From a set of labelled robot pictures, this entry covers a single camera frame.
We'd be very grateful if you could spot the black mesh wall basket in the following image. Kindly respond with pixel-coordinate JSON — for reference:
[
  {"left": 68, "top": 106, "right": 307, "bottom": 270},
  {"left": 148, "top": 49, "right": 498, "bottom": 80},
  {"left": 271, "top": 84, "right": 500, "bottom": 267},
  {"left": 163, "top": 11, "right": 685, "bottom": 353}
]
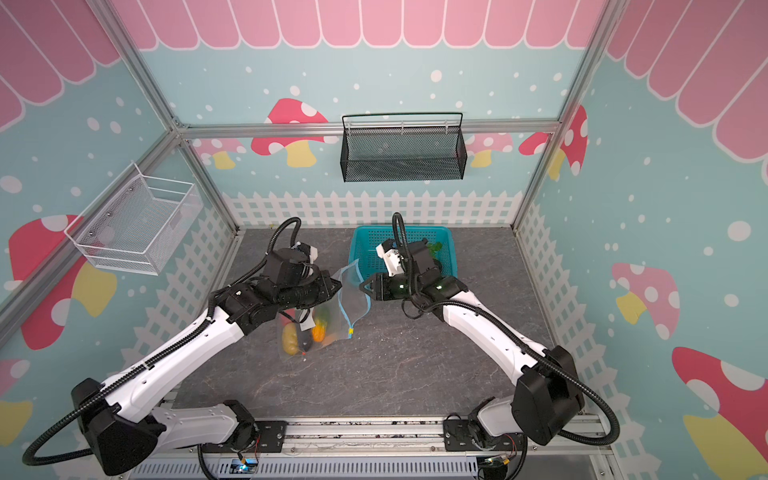
[{"left": 340, "top": 112, "right": 468, "bottom": 182}]

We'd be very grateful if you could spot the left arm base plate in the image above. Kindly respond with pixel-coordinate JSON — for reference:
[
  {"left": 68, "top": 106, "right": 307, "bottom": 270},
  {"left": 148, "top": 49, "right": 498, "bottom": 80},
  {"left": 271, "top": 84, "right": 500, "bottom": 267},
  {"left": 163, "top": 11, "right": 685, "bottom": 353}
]
[{"left": 203, "top": 420, "right": 288, "bottom": 454}]

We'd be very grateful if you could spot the orange carrot toy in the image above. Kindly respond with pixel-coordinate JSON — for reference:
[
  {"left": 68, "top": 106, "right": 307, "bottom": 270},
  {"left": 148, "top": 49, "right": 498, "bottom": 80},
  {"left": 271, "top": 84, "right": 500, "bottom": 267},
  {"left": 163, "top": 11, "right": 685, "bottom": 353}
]
[{"left": 311, "top": 323, "right": 327, "bottom": 344}]

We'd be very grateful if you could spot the yellow potato toy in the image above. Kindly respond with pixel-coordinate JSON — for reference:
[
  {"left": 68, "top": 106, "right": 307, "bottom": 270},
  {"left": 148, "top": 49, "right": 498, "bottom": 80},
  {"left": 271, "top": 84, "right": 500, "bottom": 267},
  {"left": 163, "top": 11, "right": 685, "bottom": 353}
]
[{"left": 281, "top": 323, "right": 300, "bottom": 356}]

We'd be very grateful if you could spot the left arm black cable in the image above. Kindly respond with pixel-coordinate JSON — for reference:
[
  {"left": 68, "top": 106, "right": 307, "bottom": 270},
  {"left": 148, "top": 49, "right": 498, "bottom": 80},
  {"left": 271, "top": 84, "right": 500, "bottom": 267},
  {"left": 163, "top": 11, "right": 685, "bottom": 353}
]
[{"left": 22, "top": 216, "right": 302, "bottom": 467}]

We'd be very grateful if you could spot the white wire wall basket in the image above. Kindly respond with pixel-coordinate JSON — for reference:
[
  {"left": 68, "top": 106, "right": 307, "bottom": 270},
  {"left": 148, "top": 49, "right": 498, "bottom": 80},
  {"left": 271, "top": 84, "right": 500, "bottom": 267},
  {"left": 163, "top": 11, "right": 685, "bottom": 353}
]
[{"left": 64, "top": 163, "right": 204, "bottom": 276}]

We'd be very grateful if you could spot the aluminium front rail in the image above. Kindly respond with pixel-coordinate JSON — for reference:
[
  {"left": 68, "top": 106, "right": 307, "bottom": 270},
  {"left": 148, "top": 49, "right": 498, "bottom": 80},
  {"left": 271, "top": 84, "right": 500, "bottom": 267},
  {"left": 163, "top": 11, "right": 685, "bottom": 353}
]
[{"left": 145, "top": 415, "right": 611, "bottom": 461}]

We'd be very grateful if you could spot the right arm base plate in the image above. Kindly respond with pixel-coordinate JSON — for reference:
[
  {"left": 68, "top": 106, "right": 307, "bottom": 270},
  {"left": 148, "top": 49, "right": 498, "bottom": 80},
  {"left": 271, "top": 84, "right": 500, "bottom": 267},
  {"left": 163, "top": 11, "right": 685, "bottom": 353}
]
[{"left": 442, "top": 416, "right": 525, "bottom": 452}]

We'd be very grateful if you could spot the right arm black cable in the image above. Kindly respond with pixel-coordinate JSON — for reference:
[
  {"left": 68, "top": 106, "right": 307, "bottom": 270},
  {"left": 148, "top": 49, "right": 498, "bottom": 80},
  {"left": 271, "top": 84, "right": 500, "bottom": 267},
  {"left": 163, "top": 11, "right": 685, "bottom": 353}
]
[{"left": 391, "top": 211, "right": 621, "bottom": 447}]

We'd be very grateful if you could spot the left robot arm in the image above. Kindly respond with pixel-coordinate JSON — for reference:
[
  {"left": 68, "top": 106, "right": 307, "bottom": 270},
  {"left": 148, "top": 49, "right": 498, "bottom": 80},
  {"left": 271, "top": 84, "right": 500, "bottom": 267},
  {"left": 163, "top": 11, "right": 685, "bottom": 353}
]
[{"left": 22, "top": 243, "right": 342, "bottom": 476}]

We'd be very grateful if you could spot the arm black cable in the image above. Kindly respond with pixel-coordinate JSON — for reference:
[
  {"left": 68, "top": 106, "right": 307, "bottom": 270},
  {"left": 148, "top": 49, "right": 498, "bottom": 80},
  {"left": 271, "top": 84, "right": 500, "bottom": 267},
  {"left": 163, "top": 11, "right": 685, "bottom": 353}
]
[
  {"left": 391, "top": 211, "right": 621, "bottom": 447},
  {"left": 22, "top": 216, "right": 302, "bottom": 467}
]

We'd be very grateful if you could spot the teal plastic basket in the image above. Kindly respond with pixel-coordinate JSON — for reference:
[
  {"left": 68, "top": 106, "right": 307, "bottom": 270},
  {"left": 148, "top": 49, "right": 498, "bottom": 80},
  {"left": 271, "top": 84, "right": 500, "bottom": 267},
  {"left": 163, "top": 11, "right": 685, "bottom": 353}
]
[{"left": 349, "top": 225, "right": 458, "bottom": 280}]

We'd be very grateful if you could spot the green leafy vegetable toy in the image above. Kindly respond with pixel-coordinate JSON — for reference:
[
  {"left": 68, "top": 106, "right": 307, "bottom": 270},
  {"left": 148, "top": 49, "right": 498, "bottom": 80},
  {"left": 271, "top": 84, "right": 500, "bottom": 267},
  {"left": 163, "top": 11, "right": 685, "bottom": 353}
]
[{"left": 427, "top": 242, "right": 443, "bottom": 254}]

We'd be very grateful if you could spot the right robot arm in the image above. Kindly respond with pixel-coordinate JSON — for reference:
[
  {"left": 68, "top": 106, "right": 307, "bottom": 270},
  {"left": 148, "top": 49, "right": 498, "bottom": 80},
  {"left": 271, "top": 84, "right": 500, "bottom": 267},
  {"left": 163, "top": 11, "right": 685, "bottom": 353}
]
[{"left": 361, "top": 239, "right": 621, "bottom": 446}]

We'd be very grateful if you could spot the clear zip top bag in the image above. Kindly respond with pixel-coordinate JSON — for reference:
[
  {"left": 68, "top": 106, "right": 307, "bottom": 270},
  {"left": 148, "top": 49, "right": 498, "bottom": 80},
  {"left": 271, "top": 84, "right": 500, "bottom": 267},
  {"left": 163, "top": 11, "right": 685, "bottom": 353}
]
[{"left": 276, "top": 260, "right": 372, "bottom": 359}]

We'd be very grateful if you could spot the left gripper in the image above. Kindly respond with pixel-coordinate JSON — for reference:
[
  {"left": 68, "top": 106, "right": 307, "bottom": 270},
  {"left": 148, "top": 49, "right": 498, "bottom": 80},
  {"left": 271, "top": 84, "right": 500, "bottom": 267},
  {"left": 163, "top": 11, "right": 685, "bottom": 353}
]
[{"left": 277, "top": 269, "right": 343, "bottom": 311}]

